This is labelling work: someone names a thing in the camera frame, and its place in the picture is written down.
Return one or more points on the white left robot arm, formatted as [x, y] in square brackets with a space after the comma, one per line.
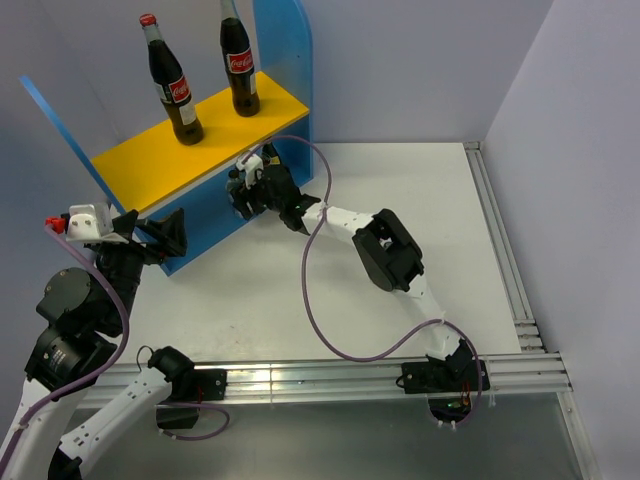
[87, 310]

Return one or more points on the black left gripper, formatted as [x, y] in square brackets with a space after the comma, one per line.
[171, 232]

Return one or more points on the cola bottle without cap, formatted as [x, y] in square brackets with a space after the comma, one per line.
[238, 61]

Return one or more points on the aluminium front mounting rail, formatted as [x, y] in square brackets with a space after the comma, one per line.
[340, 380]

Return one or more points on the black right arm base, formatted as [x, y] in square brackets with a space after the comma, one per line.
[453, 384]

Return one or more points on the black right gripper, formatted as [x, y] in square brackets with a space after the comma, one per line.
[246, 196]

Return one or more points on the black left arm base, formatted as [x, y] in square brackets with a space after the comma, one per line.
[198, 387]

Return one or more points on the cola bottle with red cap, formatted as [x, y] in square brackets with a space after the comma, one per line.
[171, 84]

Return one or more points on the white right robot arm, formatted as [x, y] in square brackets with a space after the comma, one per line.
[391, 258]

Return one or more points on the aluminium table edge rail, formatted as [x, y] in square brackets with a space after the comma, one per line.
[524, 321]

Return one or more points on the blue and yellow shelf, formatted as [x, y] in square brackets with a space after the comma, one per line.
[155, 175]

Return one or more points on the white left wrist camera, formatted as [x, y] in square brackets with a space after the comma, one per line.
[87, 224]

